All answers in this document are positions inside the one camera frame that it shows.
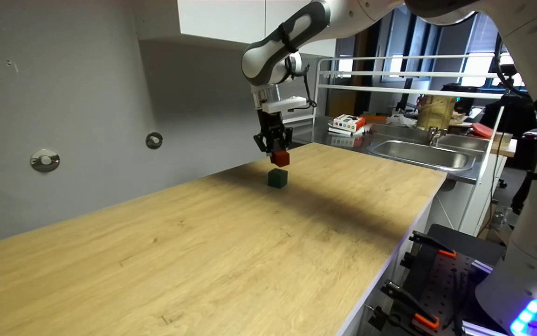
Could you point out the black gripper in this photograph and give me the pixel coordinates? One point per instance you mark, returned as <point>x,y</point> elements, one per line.
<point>272,135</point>

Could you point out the orange-red cube block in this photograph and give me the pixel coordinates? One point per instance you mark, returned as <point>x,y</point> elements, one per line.
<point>279,157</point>

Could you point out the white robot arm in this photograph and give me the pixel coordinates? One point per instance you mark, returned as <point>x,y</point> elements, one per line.
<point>274,58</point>

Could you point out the green cube block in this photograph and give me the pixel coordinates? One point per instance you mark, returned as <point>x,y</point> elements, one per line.
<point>276,178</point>

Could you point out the red white box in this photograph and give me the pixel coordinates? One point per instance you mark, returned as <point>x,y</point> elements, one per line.
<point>348,126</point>

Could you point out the black orange clamp upper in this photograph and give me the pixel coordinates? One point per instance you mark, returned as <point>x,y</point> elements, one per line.
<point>432,243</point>

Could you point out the black orange clamp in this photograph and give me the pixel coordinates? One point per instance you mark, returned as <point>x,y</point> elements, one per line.
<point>432,243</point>
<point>417,320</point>

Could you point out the stainless steel sink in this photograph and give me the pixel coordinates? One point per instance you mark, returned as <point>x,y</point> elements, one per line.
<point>425,156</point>

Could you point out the black orange clamp lower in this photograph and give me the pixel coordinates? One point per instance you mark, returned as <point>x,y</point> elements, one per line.
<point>417,320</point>

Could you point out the small round wall fitting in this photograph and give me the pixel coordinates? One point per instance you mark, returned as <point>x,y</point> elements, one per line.
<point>153,141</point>

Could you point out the white wall cabinet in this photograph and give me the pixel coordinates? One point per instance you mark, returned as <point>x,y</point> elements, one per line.
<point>218,23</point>

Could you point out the round wall socket plate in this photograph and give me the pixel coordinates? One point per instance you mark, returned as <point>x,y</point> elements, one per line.
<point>44,161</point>

